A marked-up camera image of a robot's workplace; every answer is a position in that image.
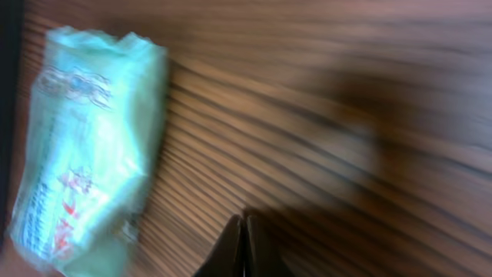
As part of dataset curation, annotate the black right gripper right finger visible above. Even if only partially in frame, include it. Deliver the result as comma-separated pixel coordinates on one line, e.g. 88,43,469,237
244,215,294,277

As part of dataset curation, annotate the teal snack packet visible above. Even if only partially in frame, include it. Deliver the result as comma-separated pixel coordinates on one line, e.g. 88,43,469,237
8,26,168,276

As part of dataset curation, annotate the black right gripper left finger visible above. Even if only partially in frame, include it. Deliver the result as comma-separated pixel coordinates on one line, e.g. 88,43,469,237
194,215,244,277

